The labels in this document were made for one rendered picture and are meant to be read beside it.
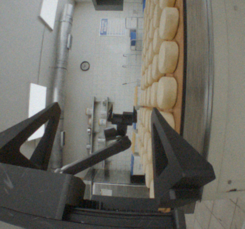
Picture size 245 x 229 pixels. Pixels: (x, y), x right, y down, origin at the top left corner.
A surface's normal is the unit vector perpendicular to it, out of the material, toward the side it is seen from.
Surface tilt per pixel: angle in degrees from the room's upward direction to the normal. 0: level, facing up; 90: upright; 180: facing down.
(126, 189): 90
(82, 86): 90
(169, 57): 90
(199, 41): 90
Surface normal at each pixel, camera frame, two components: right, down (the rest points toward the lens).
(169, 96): -0.04, 0.34
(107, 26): -0.03, -0.02
